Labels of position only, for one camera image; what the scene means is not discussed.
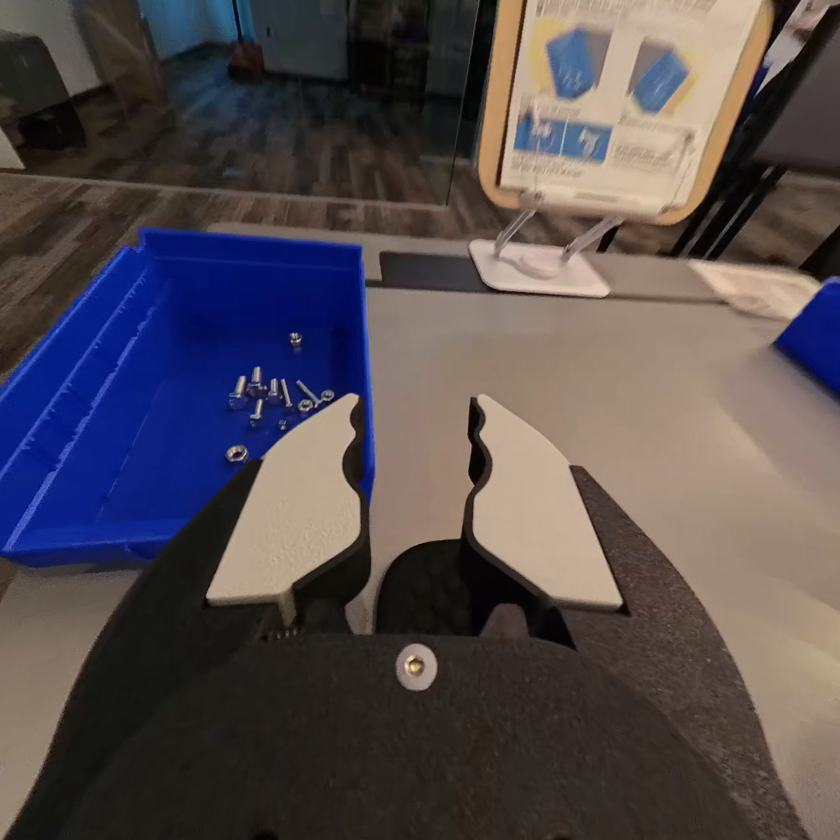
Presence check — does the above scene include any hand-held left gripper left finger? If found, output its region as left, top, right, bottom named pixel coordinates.
left=205, top=392, right=371, bottom=635

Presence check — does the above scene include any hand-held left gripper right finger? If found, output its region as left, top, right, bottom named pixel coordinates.
left=461, top=394, right=624, bottom=637

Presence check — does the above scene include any group of steel bolts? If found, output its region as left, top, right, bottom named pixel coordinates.
left=228, top=366, right=322, bottom=431

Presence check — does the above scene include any blue plastic bin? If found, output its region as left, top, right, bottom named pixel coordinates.
left=0, top=226, right=376, bottom=570
left=772, top=276, right=840, bottom=399

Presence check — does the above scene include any wooden board document stand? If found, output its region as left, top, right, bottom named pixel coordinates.
left=468, top=0, right=777, bottom=301

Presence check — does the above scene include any laminated printed instruction sheet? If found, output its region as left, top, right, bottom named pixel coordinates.
left=688, top=260, right=823, bottom=322

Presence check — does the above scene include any printed instruction poster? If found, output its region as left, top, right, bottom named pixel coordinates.
left=497, top=0, right=767, bottom=216

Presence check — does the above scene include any black framed display board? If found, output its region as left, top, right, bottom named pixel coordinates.
left=672, top=0, right=840, bottom=280

